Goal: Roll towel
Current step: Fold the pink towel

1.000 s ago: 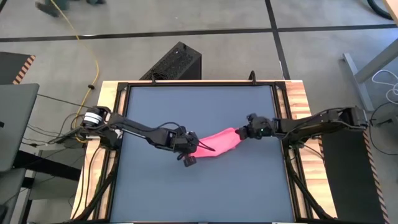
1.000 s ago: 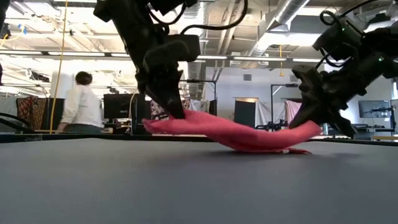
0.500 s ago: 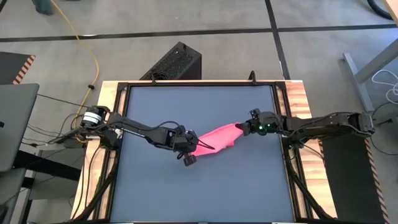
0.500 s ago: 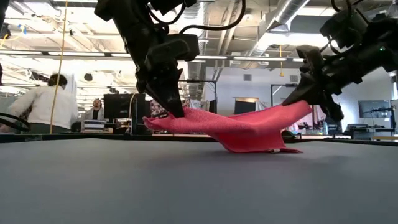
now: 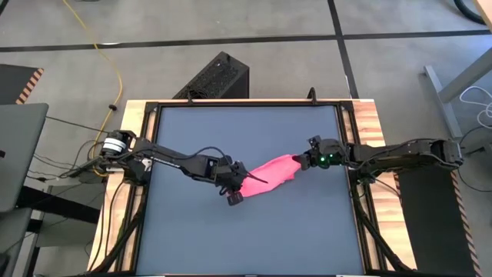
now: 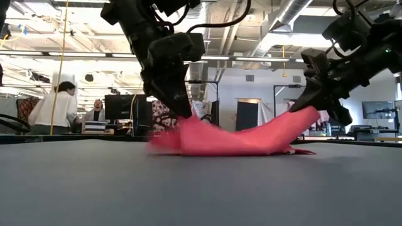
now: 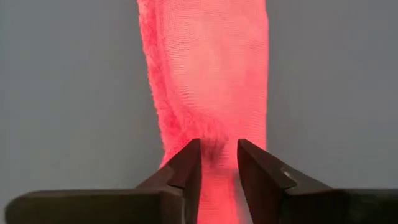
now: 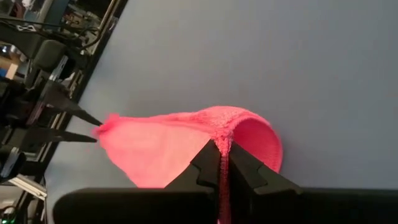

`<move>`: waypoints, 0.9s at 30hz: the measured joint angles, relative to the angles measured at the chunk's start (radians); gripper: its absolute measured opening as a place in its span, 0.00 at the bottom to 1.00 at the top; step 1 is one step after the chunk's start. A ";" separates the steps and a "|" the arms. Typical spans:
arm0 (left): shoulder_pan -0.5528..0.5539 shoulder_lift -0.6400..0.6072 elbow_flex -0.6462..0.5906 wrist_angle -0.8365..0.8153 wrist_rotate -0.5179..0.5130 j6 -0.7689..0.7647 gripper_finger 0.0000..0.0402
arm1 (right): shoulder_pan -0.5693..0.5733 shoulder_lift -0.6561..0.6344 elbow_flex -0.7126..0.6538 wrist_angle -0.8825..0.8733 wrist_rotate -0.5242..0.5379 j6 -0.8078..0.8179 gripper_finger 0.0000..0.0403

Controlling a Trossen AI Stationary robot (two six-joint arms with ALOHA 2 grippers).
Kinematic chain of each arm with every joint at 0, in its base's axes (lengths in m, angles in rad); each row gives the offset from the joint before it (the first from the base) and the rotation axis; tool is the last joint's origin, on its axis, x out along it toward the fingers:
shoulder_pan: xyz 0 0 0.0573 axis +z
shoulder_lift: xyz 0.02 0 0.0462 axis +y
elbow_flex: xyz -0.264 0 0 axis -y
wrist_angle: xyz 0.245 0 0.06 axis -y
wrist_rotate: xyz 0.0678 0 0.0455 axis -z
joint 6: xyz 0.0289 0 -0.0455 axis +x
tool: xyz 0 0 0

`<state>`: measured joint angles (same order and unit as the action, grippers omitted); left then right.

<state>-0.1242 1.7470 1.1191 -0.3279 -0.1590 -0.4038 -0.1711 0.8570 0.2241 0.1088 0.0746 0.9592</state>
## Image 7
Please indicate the pink towel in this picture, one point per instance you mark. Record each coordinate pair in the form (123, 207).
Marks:
(211, 77)

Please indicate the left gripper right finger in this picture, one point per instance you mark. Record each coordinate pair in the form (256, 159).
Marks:
(311, 207)

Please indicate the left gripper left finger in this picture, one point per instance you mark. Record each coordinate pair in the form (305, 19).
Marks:
(124, 207)

